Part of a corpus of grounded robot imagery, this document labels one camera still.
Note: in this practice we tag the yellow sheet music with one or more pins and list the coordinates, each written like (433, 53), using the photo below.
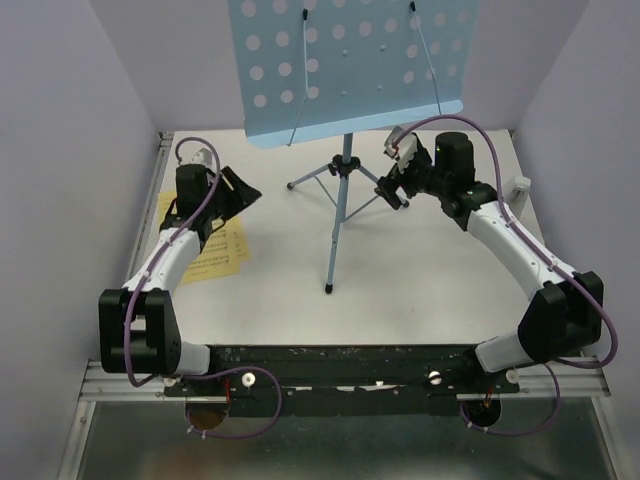
(230, 235)
(222, 264)

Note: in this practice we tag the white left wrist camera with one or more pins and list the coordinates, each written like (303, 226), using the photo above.
(203, 158)

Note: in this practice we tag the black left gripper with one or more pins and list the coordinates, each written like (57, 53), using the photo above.
(241, 196)

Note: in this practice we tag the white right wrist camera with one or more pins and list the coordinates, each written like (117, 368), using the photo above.
(400, 145)

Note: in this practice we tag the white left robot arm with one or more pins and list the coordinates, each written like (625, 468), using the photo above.
(138, 329)

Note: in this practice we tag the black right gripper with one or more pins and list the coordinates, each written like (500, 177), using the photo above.
(387, 188)

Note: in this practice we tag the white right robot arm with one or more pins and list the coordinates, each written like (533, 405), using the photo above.
(561, 317)

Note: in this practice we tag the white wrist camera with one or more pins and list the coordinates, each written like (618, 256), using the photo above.
(203, 158)
(400, 145)

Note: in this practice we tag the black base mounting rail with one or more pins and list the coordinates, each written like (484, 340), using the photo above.
(330, 381)

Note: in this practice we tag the light blue music stand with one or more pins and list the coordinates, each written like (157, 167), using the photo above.
(309, 70)

